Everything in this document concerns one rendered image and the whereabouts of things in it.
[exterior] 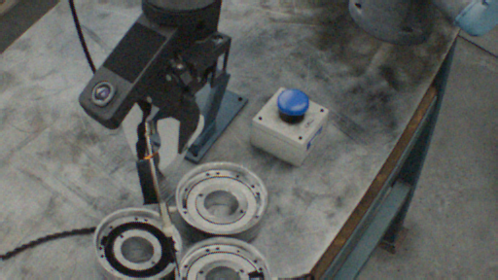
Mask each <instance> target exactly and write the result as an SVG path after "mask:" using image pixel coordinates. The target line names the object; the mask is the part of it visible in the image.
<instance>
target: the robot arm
mask: <svg viewBox="0 0 498 280"><path fill-rule="evenodd" d="M222 1H223V0H142V4H141V10H142V11H143V12H142V13H141V15H140V16H139V17H138V19H137V20H135V21H134V23H133V24H132V25H131V27H130V28H129V29H128V30H127V32H126V34H125V35H124V36H123V37H122V39H121V40H120V41H119V42H118V44H117V45H116V46H115V47H114V48H113V49H112V50H111V52H110V53H109V55H108V56H107V57H106V58H105V60H104V61H103V62H102V64H101V65H100V67H99V69H98V70H97V71H95V73H94V74H93V75H92V78H91V79H90V80H89V82H88V83H87V85H86V86H85V88H84V90H83V91H81V93H80V94H79V100H78V101H79V104H80V105H81V106H82V108H83V110H84V111H85V113H86V114H87V115H88V116H90V117H91V118H93V119H94V120H95V121H97V122H98V123H100V124H101V125H103V126H104V127H105V128H109V129H117V128H118V127H119V126H120V124H123V127H124V135H125V137H126V139H127V142H128V144H129V146H130V148H131V149H132V151H133V153H134V157H135V159H136V160H139V159H141V158H143V157H144V156H145V149H146V147H145V137H144V136H145V133H146V131H147V129H146V121H148V120H151V119H152V118H153V116H154V115H155V114H156V113H157V112H158V110H159V109H160V110H161V112H162V113H164V115H163V116H162V118H161V119H159V120H158V132H159V134H160V149H159V153H160V163H159V165H158V170H159V171H160V172H161V173H162V175H163V176H164V177H165V178H167V176H169V175H170V174H171V173H173V172H174V171H175V170H176V169H177V168H178V167H179V165H180V164H181V162H182V160H183V159H184V157H185V154H186V153H187V151H188V149H189V147H190V146H191V145H192V144H193V143H194V141H195V140H196V139H197V137H198V136H199V134H200V133H201V132H202V130H203V127H204V116H202V115H201V114H200V109H199V107H198V105H197V103H196V96H195V94H196V93H198V92H199V91H200V90H201V89H202V88H204V87H205V86H206V84H207V83H208V76H209V74H210V73H212V77H211V84H210V88H212V89H213V88H214V87H215V86H217V85H218V84H220V83H221V82H222V81H223V80H224V79H225V78H226V73H227V66H228V59H229V52H230V47H231V37H229V36H227V35H225V34H223V33H222V32H220V31H219V30H218V27H219V19H220V13H221V7H222ZM432 5H434V6H435V7H436V8H437V9H438V10H440V12H441V13H443V14H444V15H445V16H446V17H447V18H449V19H451V21H453V24H454V25H455V26H456V27H459V28H460V29H462V30H463V31H464V32H466V34H468V35H470V36H471V37H480V36H482V35H485V34H486V33H488V31H490V30H491V29H493V27H494V26H496V24H497V23H498V0H349V4H348V6H349V13H350V14H351V17H352V18H353V20H354V21H355V23H356V24H358V25H359V26H360V27H361V28H362V29H363V30H364V31H366V32H367V33H369V34H371V35H372V36H374V37H375V38H377V39H380V40H382V41H385V42H386V43H389V44H395V45H403V46H409V45H417V44H420V43H423V42H424V41H426V40H428V39H429V37H431V34H432V32H433V27H434V23H435V20H434V10H433V7H432ZM213 39H214V40H216V39H222V41H220V42H219V43H218V44H217V45H215V42H214V41H212V40H213ZM221 54H225V55H224V62H223V69H222V71H221V72H219V73H218V74H217V75H216V73H217V65H218V58H219V56H220V55H221ZM166 112H167V113H166Z"/></svg>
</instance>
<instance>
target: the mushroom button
mask: <svg viewBox="0 0 498 280"><path fill-rule="evenodd" d="M276 106H277V108H278V109H279V111H280V112H282V113H283V114H285V115H288V116H299V115H302V114H304V113H305V112H306V111H307V110H308V107H309V99H308V97H307V96H306V94H305V93H304V92H302V91H300V90H298V89H293V88H291V89H286V90H283V91H282V92H281V93H280V94H279V95H278V96H277V99H276Z"/></svg>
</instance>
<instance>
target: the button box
mask: <svg viewBox="0 0 498 280"><path fill-rule="evenodd" d="M283 90H286V89H284V88H282V87H281V88H280V90H279V91H278V92H277V93H276V94H275V95H274V96H273V97H272V98H271V99H270V101H269V102H268V103H267V105H266V106H265V107H264V108H263V109H262V110H261V112H260V113H259V114H258V115H257V116H256V117H255V118H254V120H252V132H251V145H253V146H255V147H257V148H259V149H261V150H263V151H265V152H267V153H269V154H271V155H273V156H275V157H277V158H280V159H282V160H284V161H286V162H288V163H290V164H292V165H294V166H296V167H297V168H299V167H300V166H301V164H302V163H303V162H304V160H305V159H306V158H307V156H308V155H309V154H310V153H311V151H312V150H313V149H314V147H315V146H316V145H317V143H318V142H319V141H320V140H321V138H322V137H323V136H324V134H325V131H326V125H327V120H328V116H329V110H328V109H326V108H324V107H322V106H320V105H318V104H316V103H313V102H311V101H309V107H308V110H307V111H306V112H305V113H304V114H302V115H299V116H288V115H285V114H283V113H282V112H280V111H279V109H278V108H277V106H276V99H277V96H278V95H279V94H280V93H281V92H282V91H283Z"/></svg>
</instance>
